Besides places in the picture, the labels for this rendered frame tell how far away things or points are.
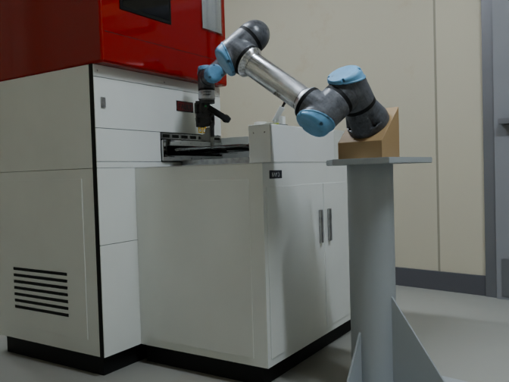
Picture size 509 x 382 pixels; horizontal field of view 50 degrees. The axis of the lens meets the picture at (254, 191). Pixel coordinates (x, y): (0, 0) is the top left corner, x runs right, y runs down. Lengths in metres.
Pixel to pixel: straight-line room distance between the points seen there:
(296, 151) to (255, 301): 0.60
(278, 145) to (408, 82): 1.89
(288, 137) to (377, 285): 0.64
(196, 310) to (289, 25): 2.77
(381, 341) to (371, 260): 0.28
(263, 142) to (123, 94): 0.65
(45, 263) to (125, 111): 0.72
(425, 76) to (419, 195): 0.77
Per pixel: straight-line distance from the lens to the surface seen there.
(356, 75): 1.84
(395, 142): 1.97
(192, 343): 2.25
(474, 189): 3.61
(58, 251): 2.41
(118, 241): 2.28
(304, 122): 1.83
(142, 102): 2.40
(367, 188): 1.91
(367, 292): 1.95
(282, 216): 2.06
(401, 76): 3.84
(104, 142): 2.23
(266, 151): 2.01
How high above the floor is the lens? 0.78
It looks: 2 degrees down
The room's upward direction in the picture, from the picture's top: 2 degrees counter-clockwise
